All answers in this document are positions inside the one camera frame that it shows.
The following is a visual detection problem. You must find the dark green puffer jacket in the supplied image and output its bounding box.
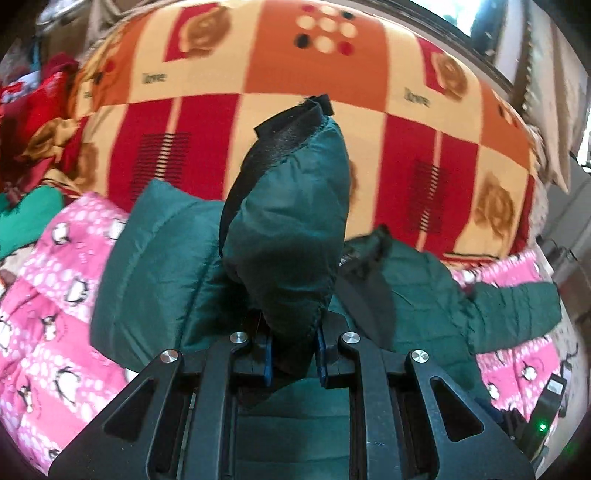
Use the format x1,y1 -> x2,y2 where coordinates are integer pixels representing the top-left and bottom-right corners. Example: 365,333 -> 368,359
90,95 -> 561,479

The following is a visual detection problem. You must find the red clothes pile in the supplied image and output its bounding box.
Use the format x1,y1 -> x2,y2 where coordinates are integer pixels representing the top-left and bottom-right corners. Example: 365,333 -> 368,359
1,53 -> 93,205

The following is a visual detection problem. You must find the pink penguin bedsheet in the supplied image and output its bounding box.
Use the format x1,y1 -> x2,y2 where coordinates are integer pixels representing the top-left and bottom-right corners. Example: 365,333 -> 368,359
1,193 -> 127,473

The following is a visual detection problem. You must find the green garment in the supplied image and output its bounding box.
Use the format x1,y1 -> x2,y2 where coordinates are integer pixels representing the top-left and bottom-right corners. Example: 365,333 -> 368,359
0,185 -> 64,260

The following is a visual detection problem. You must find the red orange rose blanket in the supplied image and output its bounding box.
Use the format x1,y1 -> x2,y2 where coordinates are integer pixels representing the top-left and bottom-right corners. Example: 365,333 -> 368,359
68,1 -> 537,268

